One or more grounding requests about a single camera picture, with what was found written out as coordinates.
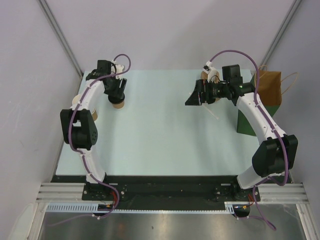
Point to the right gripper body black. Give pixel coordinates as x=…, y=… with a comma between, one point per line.
x=213, y=90

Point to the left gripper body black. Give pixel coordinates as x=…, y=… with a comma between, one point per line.
x=114, y=88

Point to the black plastic cup lid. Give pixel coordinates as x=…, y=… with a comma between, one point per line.
x=116, y=100

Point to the single brown paper cup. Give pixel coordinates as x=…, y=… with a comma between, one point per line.
x=119, y=105

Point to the stack of paper cups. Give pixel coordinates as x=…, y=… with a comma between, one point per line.
x=92, y=110

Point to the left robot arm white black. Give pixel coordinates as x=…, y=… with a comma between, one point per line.
x=79, y=128

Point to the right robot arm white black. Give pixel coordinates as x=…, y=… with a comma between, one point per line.
x=277, y=150

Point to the white wrapped straw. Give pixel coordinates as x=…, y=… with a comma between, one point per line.
x=205, y=107

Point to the brown pulp cup carrier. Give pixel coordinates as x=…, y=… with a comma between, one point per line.
x=207, y=91

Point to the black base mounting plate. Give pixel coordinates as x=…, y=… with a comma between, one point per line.
x=168, y=193

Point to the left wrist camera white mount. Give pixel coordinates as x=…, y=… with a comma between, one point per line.
x=117, y=69

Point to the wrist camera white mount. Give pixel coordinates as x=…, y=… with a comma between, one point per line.
x=117, y=69
x=210, y=73

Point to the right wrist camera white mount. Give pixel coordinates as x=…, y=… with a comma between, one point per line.
x=210, y=73

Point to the left aluminium frame post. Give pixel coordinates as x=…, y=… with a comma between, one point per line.
x=57, y=30

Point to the aluminium frame post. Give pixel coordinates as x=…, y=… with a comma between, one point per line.
x=57, y=30
x=290, y=15

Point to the aluminium rail bottom right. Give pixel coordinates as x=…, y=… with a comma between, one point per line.
x=291, y=193

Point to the aluminium rail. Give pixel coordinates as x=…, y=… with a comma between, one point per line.
x=291, y=193
x=60, y=193

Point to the right aluminium frame post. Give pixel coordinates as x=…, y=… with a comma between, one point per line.
x=290, y=15

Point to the aluminium rail bottom left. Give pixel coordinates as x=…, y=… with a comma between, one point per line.
x=60, y=193

